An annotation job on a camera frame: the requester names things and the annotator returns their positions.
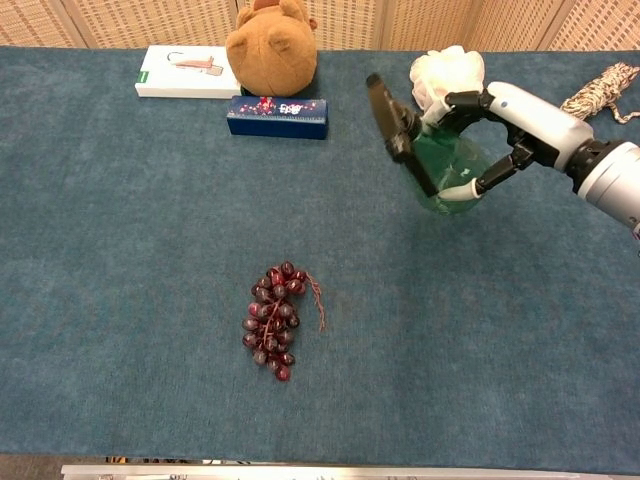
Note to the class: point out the blue felt table cloth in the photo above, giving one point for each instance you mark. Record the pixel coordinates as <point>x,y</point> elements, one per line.
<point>125,250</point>

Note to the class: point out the blue printed rectangular box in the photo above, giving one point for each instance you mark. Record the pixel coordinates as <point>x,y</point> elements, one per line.
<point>277,120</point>

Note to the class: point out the white flat product box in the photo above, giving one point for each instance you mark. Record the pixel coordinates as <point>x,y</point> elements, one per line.
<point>185,75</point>

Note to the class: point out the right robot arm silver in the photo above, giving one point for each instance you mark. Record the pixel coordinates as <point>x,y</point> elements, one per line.
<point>615,185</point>

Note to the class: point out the dark red grape bunch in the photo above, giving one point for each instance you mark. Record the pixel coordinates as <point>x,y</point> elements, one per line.
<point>272,320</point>

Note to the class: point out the woven wicker folding screen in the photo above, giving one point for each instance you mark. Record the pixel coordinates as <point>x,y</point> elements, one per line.
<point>150,20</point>

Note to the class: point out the green glass bottle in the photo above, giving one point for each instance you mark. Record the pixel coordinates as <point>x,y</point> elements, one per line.
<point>442,155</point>

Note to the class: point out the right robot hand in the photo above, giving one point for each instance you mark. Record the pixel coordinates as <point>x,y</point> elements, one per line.
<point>545,122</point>

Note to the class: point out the white pink bath pouf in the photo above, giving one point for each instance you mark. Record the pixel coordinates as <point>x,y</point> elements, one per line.
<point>445,70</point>

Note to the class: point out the aluminium profile rail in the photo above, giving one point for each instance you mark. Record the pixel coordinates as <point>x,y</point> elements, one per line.
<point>300,472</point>

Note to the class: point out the brown plush toy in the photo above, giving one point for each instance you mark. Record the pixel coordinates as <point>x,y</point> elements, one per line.
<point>272,55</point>

